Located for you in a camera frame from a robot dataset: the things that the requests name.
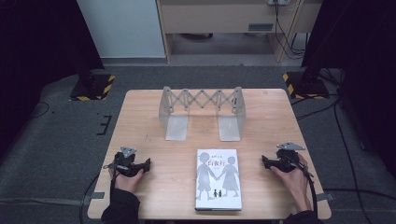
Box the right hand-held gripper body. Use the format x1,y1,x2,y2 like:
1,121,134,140
276,141,306,173

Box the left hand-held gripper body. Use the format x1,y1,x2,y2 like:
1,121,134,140
107,146,144,178

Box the expandable metal bookend rack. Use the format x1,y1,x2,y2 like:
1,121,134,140
158,86,247,143

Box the white hardcover book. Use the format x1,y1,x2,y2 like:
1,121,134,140
194,148,243,212

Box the person's left hand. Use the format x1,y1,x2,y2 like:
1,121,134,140
113,171,145,193

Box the person's right hand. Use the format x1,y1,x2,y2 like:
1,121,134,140
270,154,312,204

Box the black striped stand base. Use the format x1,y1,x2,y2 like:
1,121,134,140
69,55,116,102
282,70,331,101

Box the grey floor tape strip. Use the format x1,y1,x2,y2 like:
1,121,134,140
0,197,86,207

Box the black curtain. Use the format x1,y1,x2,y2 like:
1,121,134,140
301,0,396,178
0,0,106,157

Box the white cabinet panel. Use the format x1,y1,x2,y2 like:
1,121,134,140
76,0,166,59

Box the beige wooden desk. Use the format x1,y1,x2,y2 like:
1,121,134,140
155,0,323,63

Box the left hand-held gripper cable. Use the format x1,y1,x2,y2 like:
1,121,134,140
102,162,122,191

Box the hand-held gripper cable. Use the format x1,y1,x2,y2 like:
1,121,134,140
289,155,318,217
102,162,122,191

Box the right hand-held gripper cable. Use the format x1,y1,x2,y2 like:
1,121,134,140
289,155,318,217

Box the hanging black cables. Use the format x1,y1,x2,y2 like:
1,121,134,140
273,3,309,61

